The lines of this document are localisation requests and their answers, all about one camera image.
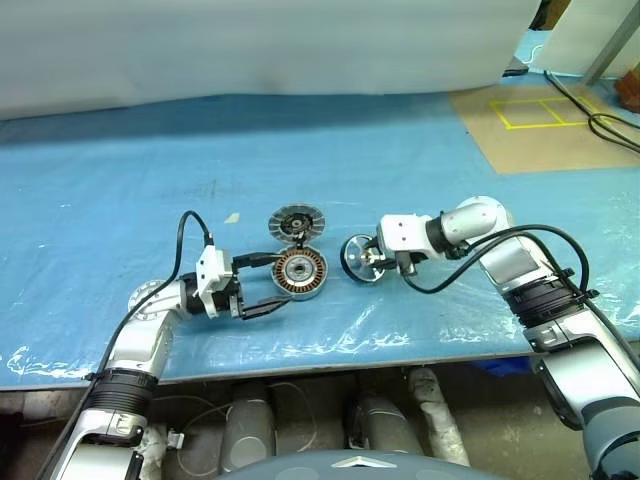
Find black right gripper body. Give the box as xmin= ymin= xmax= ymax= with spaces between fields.
xmin=394 ymin=249 xmax=427 ymax=276

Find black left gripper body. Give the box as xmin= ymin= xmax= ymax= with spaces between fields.
xmin=217 ymin=258 xmax=248 ymax=321

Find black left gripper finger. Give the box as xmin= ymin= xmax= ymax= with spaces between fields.
xmin=242 ymin=294 xmax=294 ymax=322
xmin=233 ymin=252 xmax=279 ymax=269

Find silver spoked wheel cap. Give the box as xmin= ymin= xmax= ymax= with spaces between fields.
xmin=340 ymin=233 xmax=389 ymax=286

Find motor stator base copper windings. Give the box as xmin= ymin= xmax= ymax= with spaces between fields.
xmin=269 ymin=248 xmax=330 ymax=303

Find grey finned rotor disc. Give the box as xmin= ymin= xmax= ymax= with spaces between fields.
xmin=268 ymin=203 xmax=327 ymax=245

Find blue plastic table cover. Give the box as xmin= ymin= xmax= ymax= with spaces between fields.
xmin=0 ymin=84 xmax=640 ymax=386

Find dark grey rounded cylinder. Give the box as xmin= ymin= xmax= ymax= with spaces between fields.
xmin=222 ymin=384 xmax=276 ymax=472
xmin=344 ymin=394 xmax=426 ymax=456

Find brown floor board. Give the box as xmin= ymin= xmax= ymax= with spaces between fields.
xmin=449 ymin=84 xmax=640 ymax=175

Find grey robot torso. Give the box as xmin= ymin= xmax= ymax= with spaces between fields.
xmin=217 ymin=447 xmax=449 ymax=480

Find white foam backdrop sheet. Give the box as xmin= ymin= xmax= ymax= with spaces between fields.
xmin=0 ymin=0 xmax=544 ymax=121

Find dark grey stand foot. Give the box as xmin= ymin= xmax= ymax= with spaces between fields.
xmin=502 ymin=54 xmax=529 ymax=77

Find white upright panel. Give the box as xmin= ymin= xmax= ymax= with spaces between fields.
xmin=532 ymin=0 xmax=626 ymax=76

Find reddish brown object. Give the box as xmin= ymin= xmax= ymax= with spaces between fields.
xmin=614 ymin=67 xmax=640 ymax=111

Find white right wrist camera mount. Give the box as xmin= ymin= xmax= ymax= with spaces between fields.
xmin=377 ymin=213 xmax=432 ymax=261

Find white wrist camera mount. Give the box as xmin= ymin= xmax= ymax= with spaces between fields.
xmin=377 ymin=213 xmax=432 ymax=261
xmin=194 ymin=246 xmax=236 ymax=319

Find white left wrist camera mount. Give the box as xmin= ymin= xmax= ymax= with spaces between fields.
xmin=194 ymin=246 xmax=236 ymax=319

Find thin white wire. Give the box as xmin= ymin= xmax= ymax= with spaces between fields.
xmin=169 ymin=382 xmax=322 ymax=474

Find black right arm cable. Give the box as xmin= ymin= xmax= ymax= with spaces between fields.
xmin=402 ymin=224 xmax=601 ymax=301

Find white wrapped post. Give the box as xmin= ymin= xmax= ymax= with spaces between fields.
xmin=141 ymin=424 xmax=169 ymax=480
xmin=407 ymin=367 xmax=471 ymax=466

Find black floor cable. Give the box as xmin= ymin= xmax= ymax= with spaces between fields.
xmin=543 ymin=68 xmax=640 ymax=151

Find aluminium frame post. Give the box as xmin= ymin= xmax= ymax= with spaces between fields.
xmin=582 ymin=0 xmax=640 ymax=84

